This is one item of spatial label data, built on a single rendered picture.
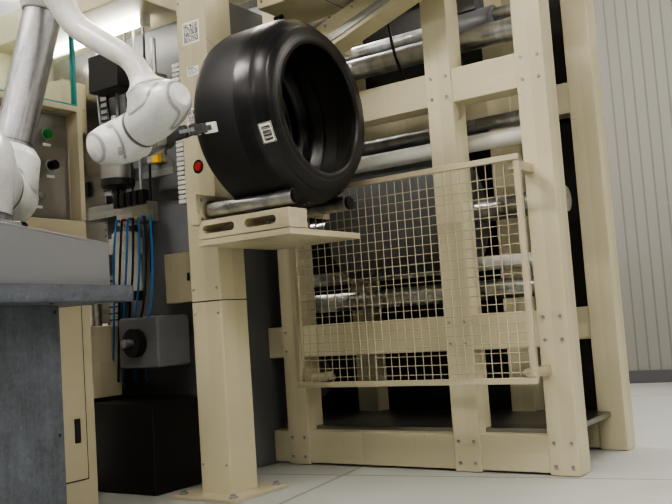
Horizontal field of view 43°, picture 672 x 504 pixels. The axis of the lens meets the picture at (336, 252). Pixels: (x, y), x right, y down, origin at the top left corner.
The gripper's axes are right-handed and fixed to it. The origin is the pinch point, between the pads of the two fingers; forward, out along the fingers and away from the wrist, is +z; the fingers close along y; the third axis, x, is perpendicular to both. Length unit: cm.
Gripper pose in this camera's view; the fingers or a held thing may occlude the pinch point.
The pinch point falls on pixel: (207, 128)
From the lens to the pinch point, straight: 243.6
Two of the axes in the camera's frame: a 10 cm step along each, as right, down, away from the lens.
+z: 5.3, -2.3, 8.2
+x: 2.1, 9.7, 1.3
